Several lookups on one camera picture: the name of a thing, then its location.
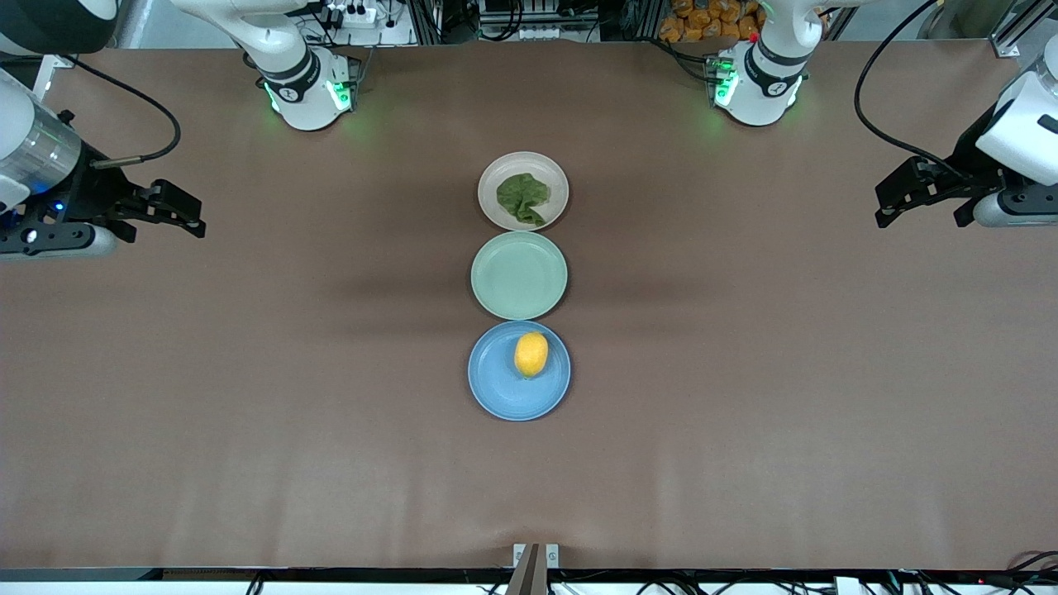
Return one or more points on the blue round plate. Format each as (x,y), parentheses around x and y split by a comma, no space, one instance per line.
(500,384)

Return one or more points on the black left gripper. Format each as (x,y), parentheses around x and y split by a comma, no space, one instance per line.
(966,162)

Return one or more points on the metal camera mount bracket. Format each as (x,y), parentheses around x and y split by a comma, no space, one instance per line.
(536,562)

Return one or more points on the yellow lemon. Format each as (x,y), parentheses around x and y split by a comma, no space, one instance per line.
(531,354)

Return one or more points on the orange snack packets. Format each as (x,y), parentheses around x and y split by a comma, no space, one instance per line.
(702,21)

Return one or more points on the green lettuce leaf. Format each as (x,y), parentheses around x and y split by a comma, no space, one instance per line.
(522,198)

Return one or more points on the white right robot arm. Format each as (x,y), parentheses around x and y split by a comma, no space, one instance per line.
(302,99)

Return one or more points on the beige round plate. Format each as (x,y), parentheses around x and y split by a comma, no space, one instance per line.
(496,194)

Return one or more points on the pale green round plate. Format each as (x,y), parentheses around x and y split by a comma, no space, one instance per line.
(519,275)

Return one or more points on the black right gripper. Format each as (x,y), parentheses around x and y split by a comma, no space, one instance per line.
(88,192)

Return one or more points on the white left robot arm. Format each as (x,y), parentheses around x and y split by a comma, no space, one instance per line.
(764,91)

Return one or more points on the aluminium frame profile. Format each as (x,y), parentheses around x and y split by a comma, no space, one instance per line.
(1017,33)

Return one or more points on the white power strip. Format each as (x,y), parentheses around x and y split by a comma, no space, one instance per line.
(355,15)

